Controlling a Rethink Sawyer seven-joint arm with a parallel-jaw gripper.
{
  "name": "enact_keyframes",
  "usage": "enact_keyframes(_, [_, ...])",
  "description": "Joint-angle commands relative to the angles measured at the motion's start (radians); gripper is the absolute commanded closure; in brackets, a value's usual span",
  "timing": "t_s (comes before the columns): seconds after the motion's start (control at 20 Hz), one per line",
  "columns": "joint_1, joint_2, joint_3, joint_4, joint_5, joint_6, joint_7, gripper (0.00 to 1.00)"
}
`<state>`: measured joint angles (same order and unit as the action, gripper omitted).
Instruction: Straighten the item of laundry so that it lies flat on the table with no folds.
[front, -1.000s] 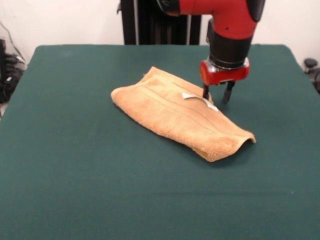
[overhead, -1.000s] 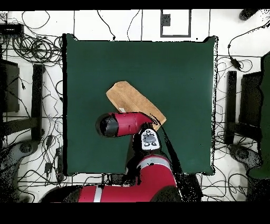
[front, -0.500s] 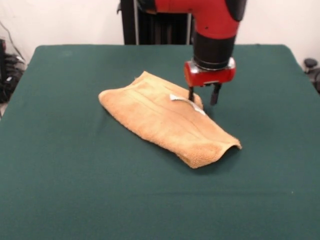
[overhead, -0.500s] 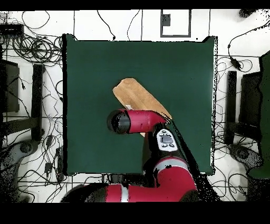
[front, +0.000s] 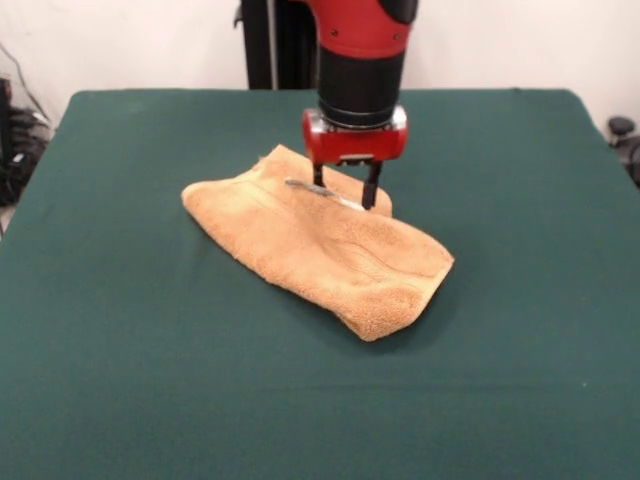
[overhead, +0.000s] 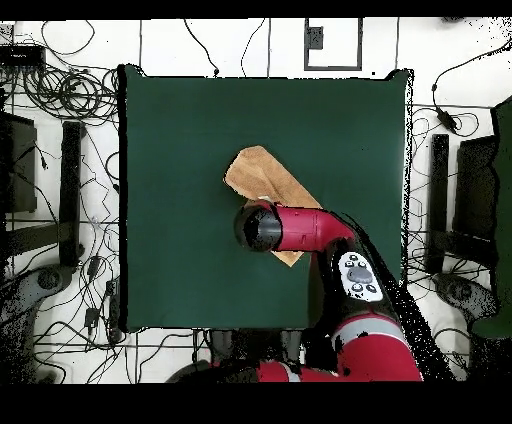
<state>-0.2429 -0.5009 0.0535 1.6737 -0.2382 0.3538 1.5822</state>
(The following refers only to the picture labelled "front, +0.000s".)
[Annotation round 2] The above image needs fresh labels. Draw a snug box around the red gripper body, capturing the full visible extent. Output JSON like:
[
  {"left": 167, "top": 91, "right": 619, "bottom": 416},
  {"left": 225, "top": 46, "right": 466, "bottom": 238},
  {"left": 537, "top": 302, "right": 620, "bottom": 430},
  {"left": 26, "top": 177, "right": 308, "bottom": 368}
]
[{"left": 301, "top": 104, "right": 409, "bottom": 165}]

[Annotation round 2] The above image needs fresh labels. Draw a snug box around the tan terry towel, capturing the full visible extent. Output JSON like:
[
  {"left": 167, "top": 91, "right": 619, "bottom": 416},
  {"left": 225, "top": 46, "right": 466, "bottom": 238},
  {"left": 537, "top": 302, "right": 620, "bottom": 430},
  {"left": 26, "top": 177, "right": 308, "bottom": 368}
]
[{"left": 180, "top": 144, "right": 456, "bottom": 344}]

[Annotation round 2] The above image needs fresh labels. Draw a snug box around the dark green table cloth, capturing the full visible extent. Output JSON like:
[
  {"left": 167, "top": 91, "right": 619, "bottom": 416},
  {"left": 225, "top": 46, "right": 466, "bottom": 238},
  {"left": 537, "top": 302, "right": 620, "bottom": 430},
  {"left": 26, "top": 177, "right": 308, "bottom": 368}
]
[{"left": 0, "top": 88, "right": 640, "bottom": 480}]

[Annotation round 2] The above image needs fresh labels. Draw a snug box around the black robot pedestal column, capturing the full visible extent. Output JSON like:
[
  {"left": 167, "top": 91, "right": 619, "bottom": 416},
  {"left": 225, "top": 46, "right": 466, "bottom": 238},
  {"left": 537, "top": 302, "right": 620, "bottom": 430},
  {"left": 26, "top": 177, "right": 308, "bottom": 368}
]
[{"left": 234, "top": 0, "right": 321, "bottom": 91}]

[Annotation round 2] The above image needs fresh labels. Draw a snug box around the dark pedestal leg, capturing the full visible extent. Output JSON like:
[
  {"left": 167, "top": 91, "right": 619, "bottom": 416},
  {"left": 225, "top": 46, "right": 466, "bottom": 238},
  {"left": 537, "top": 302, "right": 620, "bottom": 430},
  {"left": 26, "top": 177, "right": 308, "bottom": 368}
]
[
  {"left": 607, "top": 115, "right": 640, "bottom": 189},
  {"left": 0, "top": 77, "right": 54, "bottom": 207}
]

